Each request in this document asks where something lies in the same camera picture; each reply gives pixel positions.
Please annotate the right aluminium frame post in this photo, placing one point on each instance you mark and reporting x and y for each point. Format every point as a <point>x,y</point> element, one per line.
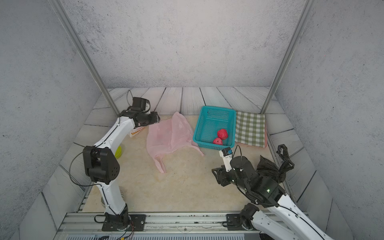
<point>308,7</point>

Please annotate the teal plastic perforated basket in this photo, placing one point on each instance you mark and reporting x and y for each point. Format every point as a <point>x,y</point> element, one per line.
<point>211,120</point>

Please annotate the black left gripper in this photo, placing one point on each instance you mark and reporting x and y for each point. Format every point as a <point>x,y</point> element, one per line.
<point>154,115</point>

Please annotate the red apple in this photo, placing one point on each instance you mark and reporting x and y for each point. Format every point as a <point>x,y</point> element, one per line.
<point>218,141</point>
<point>222,134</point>

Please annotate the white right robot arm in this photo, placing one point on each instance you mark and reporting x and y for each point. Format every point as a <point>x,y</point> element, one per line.
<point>271,210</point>

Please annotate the silver ribbed metal cup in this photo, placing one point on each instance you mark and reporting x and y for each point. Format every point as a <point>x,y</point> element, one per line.
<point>122,194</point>

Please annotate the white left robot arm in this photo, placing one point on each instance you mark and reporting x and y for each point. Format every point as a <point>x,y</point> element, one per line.
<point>102,167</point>

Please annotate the pink white striped tied bag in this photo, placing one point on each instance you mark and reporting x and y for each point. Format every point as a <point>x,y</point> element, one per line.
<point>136,131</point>

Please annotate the left aluminium frame post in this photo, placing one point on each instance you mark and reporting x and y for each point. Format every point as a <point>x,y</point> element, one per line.
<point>70,30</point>

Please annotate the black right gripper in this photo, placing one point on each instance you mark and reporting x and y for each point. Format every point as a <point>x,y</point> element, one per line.
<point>221,176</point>

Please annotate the pink plastic bag apple print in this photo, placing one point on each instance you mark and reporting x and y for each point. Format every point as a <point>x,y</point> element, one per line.
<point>168,136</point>

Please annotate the green white checkered cloth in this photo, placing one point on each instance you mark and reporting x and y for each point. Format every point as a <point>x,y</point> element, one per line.
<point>251,129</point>

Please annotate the black plastic bag knotted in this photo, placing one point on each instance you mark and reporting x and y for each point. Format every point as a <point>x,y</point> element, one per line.
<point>271,170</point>

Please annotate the aluminium frame post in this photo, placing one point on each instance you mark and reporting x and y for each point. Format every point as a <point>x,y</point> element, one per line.
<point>70,30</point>
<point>308,7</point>

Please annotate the green plastic bowl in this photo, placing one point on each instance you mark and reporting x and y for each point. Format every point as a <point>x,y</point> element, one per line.
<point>118,152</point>

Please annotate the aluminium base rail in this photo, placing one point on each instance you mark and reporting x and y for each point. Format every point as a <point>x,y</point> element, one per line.
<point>160,226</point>

